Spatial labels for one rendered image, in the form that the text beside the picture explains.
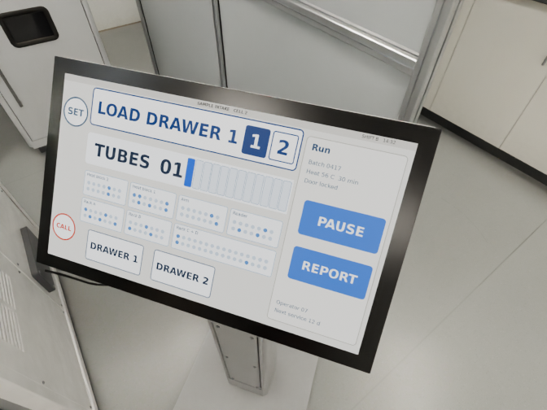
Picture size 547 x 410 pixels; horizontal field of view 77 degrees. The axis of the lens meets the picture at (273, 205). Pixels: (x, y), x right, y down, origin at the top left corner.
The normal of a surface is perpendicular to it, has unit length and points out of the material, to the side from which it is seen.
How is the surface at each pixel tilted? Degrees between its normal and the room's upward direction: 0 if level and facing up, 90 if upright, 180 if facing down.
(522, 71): 90
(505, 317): 0
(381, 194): 50
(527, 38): 90
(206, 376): 5
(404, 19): 90
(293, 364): 5
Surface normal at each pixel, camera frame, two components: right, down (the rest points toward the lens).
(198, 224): -0.23, 0.13
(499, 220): 0.01, -0.65
